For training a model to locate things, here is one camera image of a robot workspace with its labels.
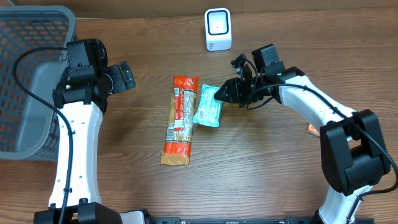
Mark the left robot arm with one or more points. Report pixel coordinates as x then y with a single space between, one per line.
81 99

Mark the small orange sachet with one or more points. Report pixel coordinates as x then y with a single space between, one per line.
312 130

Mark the white barcode scanner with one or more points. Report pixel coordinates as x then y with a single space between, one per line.
218 31

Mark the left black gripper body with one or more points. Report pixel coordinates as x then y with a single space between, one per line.
119 78

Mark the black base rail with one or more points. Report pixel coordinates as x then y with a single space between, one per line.
286 220

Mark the teal snack packet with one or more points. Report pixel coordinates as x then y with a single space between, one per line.
209 109

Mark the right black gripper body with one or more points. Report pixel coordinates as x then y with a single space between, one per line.
239 91

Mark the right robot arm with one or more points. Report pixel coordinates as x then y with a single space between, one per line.
354 157

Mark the orange pasta packet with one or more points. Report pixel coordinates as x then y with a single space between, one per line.
178 140

